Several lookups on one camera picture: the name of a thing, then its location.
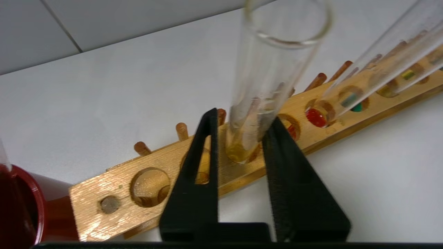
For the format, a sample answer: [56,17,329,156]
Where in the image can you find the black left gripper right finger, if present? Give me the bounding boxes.
[262,117,351,242]

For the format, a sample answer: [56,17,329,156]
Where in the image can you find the test tube with red pigment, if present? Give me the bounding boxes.
[305,0,443,128]

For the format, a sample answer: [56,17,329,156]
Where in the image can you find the dark red cup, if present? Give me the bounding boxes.
[0,164,80,244]

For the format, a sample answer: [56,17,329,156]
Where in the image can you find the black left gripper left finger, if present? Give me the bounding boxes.
[159,108,219,242]

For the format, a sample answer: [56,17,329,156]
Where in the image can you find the wooden test tube rack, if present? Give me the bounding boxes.
[69,48,443,242]

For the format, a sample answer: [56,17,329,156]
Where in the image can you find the test tube with yellow pigment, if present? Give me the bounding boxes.
[225,0,333,165]
[376,45,443,99]

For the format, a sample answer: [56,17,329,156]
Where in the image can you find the test tube with teal pigment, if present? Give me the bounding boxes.
[427,48,443,70]
[339,21,443,113]

